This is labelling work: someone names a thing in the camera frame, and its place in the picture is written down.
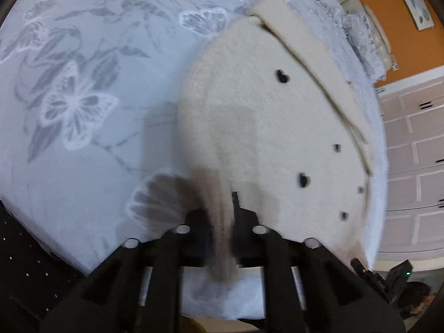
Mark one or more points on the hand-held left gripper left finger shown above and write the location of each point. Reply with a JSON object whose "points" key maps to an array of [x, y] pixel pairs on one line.
{"points": [[195, 222]]}

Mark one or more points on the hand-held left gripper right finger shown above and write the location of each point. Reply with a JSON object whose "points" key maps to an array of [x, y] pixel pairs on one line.
{"points": [[242, 220]]}

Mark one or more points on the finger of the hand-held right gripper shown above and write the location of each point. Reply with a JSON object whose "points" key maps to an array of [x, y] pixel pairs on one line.
{"points": [[369, 279]]}

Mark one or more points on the cream fleece garment black hearts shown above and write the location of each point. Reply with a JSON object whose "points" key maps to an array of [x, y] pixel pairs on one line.
{"points": [[270, 138]]}

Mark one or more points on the dark cloth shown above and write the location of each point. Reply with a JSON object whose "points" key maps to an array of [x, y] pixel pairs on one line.
{"points": [[418, 300]]}

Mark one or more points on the white panelled wardrobe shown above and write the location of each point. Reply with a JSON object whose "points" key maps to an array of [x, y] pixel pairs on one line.
{"points": [[412, 166]]}

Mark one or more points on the grey butterfly print bed blanket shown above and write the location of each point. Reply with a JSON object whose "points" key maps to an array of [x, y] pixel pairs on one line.
{"points": [[86, 111]]}

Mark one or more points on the black dotted floor mat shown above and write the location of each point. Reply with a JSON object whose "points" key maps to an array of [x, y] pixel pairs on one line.
{"points": [[27, 270]]}

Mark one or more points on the grey lace pillow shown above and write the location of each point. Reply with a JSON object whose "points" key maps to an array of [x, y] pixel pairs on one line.
{"points": [[364, 45]]}

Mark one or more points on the framed wall picture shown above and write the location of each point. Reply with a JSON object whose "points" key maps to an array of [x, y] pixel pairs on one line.
{"points": [[412, 0]]}

